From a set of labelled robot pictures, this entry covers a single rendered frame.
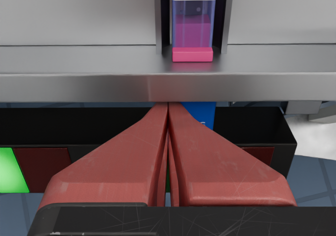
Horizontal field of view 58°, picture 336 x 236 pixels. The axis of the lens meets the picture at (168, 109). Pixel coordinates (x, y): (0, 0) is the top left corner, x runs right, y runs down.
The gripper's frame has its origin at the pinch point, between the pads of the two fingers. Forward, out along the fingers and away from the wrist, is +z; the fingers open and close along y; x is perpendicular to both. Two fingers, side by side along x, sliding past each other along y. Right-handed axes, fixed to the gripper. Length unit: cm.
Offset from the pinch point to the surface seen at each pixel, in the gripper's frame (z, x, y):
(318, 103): 4.6, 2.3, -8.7
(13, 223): 38, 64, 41
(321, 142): 51, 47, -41
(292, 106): 4.6, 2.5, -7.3
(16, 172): 2.1, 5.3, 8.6
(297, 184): 44, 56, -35
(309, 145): 51, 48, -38
